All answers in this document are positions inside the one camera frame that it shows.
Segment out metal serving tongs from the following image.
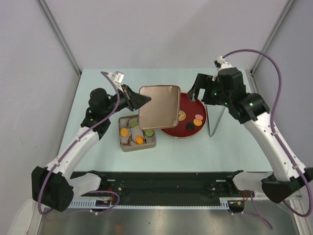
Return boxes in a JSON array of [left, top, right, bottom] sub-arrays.
[[206, 105, 225, 137]]

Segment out green sandwich cookie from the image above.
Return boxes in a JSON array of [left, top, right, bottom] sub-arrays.
[[131, 121, 138, 128], [145, 130, 154, 137]]

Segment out gold tin lid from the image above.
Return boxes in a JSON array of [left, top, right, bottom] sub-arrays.
[[138, 85, 180, 130]]

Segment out orange biscuit cookie bottom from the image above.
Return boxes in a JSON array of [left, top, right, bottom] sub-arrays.
[[120, 128, 129, 137]]

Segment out orange biscuit cookie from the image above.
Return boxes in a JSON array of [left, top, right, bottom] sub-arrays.
[[193, 118, 202, 127], [120, 128, 129, 137]]

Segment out orange fish-shaped cookie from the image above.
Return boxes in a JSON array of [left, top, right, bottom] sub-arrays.
[[135, 136, 144, 144]]

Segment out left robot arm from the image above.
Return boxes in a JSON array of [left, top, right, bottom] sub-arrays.
[[31, 85, 152, 214]]

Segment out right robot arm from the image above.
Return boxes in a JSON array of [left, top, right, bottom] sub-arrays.
[[187, 67, 313, 203]]

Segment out white paper cookie cups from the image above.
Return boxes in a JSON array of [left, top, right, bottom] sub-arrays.
[[119, 117, 156, 147]]

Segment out red round tray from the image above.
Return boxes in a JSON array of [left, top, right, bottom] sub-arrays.
[[161, 93, 207, 138]]

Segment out pink sandwich cookie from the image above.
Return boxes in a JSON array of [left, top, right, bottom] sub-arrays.
[[195, 114, 203, 120]]

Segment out gold cookie tin box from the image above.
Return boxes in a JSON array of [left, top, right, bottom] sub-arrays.
[[118, 115, 157, 153]]

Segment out orange biscuit cookie right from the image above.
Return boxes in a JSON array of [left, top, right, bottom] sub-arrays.
[[193, 118, 202, 127]]

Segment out black sandwich cookie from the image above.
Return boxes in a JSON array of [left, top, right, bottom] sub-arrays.
[[186, 122, 195, 131]]

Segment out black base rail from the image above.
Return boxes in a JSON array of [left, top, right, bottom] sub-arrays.
[[85, 172, 245, 206]]

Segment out white cable duct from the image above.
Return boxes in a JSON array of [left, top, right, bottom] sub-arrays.
[[68, 199, 229, 210]]

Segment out aluminium frame right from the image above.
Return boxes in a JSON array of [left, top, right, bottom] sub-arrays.
[[246, 70, 309, 235]]

